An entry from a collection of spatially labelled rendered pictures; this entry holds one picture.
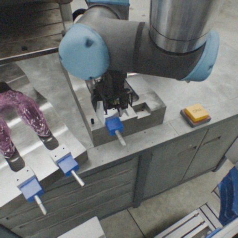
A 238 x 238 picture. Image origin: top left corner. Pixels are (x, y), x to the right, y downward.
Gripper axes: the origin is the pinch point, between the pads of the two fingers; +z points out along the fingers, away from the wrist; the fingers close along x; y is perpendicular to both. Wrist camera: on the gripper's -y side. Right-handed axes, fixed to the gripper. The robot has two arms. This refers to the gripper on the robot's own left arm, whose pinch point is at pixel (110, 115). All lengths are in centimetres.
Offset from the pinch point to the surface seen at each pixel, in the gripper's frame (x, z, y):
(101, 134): -3.9, 5.4, 2.0
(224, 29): 239, 90, -168
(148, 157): 14.4, 28.4, 3.9
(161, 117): 17.8, 7.1, 2.0
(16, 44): -25, 12, -81
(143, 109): 12.8, 4.6, -1.7
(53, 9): 4, 12, -124
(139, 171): 11.3, 38.2, 3.8
